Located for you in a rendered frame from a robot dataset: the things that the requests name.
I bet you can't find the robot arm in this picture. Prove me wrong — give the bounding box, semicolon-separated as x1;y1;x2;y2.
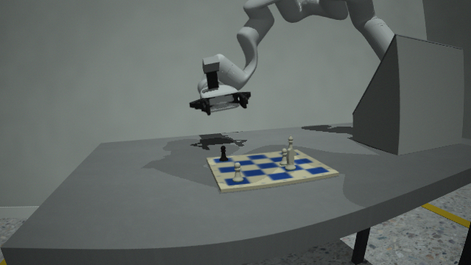
197;0;394;94

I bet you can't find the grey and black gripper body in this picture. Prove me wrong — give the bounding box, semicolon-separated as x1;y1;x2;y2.
200;82;240;113

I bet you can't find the white pawn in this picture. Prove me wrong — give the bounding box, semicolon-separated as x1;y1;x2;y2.
233;163;244;182
280;149;287;165

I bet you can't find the black pawn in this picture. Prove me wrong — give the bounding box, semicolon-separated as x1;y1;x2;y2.
219;146;228;161

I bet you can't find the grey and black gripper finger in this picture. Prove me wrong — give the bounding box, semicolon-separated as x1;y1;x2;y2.
189;98;212;116
230;92;251;109

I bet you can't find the cream and blue checkered game board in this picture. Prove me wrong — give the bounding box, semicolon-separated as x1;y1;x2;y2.
206;149;339;193

